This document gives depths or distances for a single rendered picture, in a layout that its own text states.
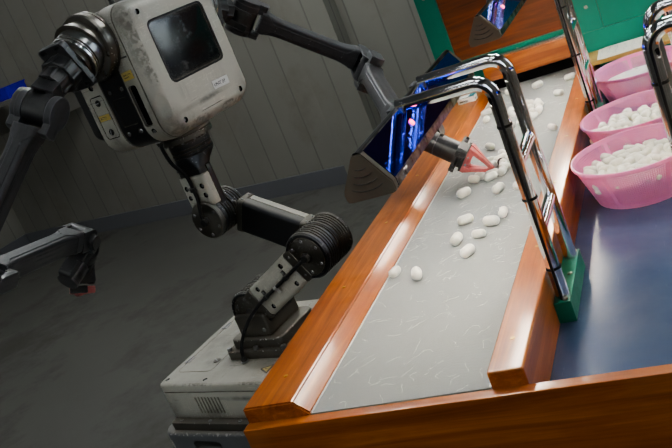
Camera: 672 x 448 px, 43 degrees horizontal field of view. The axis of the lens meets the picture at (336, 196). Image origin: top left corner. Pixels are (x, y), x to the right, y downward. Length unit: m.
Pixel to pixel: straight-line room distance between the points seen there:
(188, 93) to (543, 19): 1.31
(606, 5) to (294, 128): 3.02
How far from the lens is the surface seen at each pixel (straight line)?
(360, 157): 1.21
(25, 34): 6.91
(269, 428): 1.41
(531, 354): 1.29
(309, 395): 1.41
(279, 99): 5.50
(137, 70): 2.02
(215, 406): 2.37
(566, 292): 1.49
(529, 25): 2.92
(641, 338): 1.40
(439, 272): 1.68
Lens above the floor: 1.38
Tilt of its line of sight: 15 degrees down
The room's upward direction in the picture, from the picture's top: 22 degrees counter-clockwise
